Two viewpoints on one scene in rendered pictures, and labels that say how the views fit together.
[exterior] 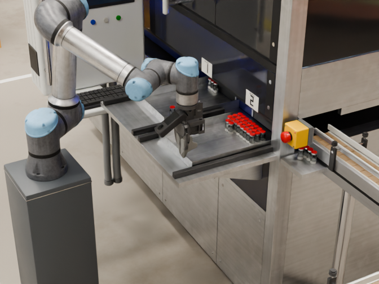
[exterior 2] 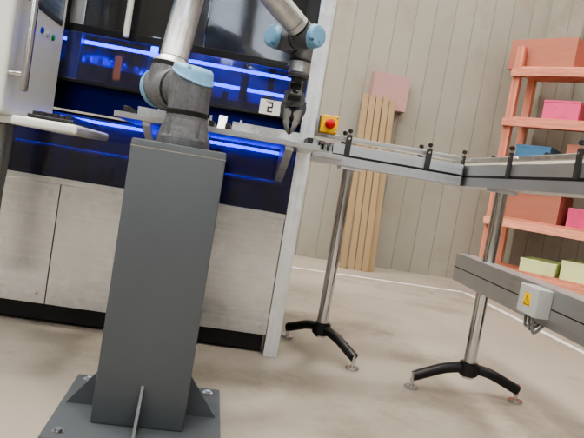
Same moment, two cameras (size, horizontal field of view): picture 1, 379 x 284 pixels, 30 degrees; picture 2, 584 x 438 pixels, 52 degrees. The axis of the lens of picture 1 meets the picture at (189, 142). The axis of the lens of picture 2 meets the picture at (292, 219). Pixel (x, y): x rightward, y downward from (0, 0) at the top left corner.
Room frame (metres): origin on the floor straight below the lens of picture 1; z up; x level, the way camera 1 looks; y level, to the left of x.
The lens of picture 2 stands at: (1.23, 1.97, 0.75)
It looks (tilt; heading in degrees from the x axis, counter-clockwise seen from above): 4 degrees down; 293
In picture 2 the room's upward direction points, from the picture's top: 9 degrees clockwise
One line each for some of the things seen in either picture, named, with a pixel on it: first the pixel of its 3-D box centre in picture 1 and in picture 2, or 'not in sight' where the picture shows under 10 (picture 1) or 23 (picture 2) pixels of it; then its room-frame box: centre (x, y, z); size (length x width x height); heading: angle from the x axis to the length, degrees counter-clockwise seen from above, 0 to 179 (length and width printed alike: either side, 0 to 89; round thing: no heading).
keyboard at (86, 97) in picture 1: (103, 96); (69, 122); (2.79, 0.38, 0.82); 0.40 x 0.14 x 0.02; 118
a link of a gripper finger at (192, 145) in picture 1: (189, 146); (295, 122); (2.12, 0.00, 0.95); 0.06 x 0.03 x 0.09; 118
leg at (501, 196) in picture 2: not in sight; (484, 284); (1.44, -0.55, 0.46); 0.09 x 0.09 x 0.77; 28
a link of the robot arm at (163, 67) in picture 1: (157, 72); (284, 38); (2.16, 0.11, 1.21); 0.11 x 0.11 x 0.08; 66
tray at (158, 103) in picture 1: (186, 99); (179, 121); (2.60, 0.01, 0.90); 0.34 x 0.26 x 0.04; 118
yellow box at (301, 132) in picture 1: (297, 133); (328, 124); (2.14, -0.37, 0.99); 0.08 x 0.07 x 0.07; 118
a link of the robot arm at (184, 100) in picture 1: (186, 96); (298, 69); (2.14, 0.01, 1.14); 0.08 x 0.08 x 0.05
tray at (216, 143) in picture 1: (215, 138); (266, 135); (2.28, -0.10, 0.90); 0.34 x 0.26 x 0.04; 119
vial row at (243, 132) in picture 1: (241, 130); not in sight; (2.33, -0.19, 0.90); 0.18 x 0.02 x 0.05; 29
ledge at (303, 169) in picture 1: (307, 163); (325, 155); (2.15, -0.42, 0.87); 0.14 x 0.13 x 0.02; 118
